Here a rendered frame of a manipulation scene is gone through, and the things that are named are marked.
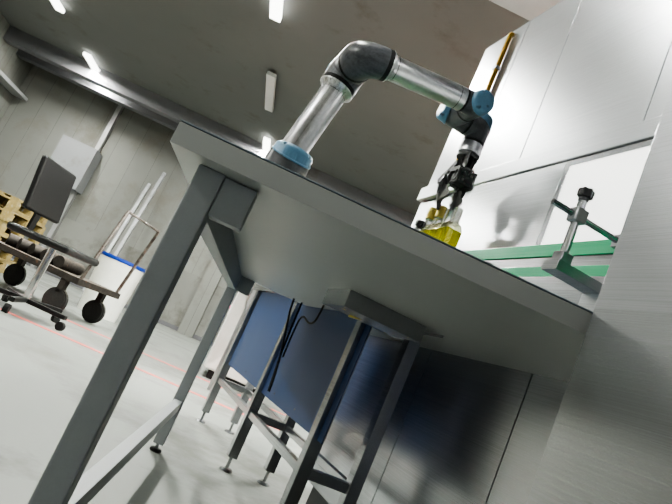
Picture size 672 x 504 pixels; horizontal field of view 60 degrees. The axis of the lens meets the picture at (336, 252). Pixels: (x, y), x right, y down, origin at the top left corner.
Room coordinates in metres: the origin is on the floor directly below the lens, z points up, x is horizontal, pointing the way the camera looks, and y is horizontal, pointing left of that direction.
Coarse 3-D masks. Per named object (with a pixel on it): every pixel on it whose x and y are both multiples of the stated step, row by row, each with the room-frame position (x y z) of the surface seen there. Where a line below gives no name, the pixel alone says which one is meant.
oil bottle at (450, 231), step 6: (444, 222) 1.77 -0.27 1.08; (450, 222) 1.74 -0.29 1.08; (456, 222) 1.75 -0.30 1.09; (444, 228) 1.74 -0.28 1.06; (450, 228) 1.73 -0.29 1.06; (456, 228) 1.74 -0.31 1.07; (438, 234) 1.77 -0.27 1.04; (444, 234) 1.73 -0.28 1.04; (450, 234) 1.74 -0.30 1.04; (456, 234) 1.74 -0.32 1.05; (444, 240) 1.73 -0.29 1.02; (450, 240) 1.74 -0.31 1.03; (456, 240) 1.74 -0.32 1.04; (456, 246) 1.75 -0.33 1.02
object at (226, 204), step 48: (192, 192) 0.80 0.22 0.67; (240, 192) 0.81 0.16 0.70; (192, 240) 0.81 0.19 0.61; (144, 288) 0.80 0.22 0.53; (240, 288) 2.27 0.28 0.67; (144, 336) 0.81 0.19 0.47; (96, 384) 0.80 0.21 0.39; (192, 384) 2.30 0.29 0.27; (96, 432) 0.81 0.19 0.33; (144, 432) 1.55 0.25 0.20; (48, 480) 0.80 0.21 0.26; (96, 480) 1.07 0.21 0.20
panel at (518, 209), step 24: (648, 144) 1.27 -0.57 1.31; (552, 168) 1.59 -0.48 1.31; (480, 192) 1.93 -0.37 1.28; (504, 192) 1.79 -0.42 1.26; (528, 192) 1.66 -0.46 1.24; (552, 192) 1.55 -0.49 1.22; (480, 216) 1.87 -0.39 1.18; (504, 216) 1.74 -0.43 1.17; (528, 216) 1.62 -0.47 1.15; (480, 240) 1.82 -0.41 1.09; (504, 240) 1.69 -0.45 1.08; (528, 240) 1.58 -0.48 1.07
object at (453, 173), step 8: (464, 152) 1.82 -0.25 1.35; (472, 152) 1.80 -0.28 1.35; (464, 160) 1.82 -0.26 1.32; (472, 160) 1.81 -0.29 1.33; (456, 168) 1.81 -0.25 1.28; (464, 168) 1.80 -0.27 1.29; (472, 168) 1.82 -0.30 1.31; (448, 176) 1.85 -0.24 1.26; (456, 176) 1.80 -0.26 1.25; (464, 176) 1.81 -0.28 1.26; (472, 176) 1.81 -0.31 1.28; (456, 184) 1.85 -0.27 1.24; (464, 184) 1.81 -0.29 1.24; (472, 184) 1.82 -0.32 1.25
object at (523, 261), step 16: (608, 240) 1.06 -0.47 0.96; (480, 256) 1.47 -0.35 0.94; (496, 256) 1.40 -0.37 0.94; (512, 256) 1.34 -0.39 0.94; (528, 256) 1.28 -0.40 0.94; (544, 256) 1.23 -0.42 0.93; (576, 256) 1.14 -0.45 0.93; (592, 256) 1.09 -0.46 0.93; (608, 256) 1.05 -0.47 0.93; (512, 272) 1.31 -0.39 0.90; (528, 272) 1.26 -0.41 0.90; (544, 272) 1.21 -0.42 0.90; (592, 272) 1.07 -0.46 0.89
